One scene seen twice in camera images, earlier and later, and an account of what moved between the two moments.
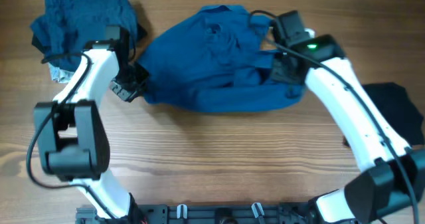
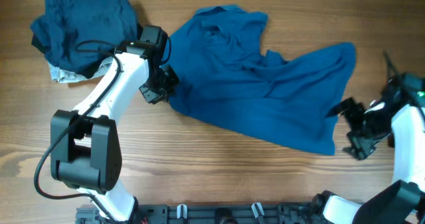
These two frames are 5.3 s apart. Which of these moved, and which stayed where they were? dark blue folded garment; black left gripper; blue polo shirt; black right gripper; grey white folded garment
Moved: black left gripper; black right gripper; blue polo shirt
Stayed: dark blue folded garment; grey white folded garment
